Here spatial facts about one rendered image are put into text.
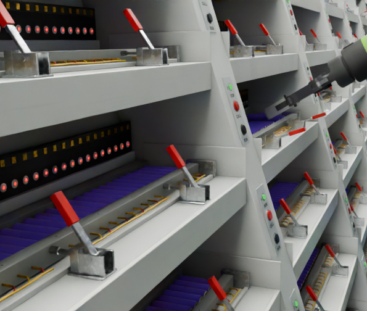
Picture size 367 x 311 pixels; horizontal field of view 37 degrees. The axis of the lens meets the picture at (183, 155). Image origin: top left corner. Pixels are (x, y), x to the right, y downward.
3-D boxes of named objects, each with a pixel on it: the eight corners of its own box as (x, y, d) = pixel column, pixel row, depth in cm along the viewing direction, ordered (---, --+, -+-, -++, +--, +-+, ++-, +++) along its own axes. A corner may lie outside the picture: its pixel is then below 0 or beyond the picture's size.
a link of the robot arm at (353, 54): (380, 75, 126) (383, 73, 134) (354, 31, 127) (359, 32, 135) (356, 88, 129) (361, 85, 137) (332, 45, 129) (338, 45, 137)
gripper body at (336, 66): (343, 53, 137) (311, 72, 141) (338, 54, 129) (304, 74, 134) (358, 79, 137) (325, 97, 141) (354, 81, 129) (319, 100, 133)
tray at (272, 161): (317, 137, 154) (319, 103, 153) (261, 189, 100) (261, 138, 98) (250, 134, 162) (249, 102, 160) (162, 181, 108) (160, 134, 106)
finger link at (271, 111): (292, 106, 140) (291, 107, 139) (268, 120, 143) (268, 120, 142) (285, 96, 140) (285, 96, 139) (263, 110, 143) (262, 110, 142)
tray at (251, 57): (298, 69, 153) (298, 18, 150) (229, 85, 99) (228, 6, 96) (229, 70, 161) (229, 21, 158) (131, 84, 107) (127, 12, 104)
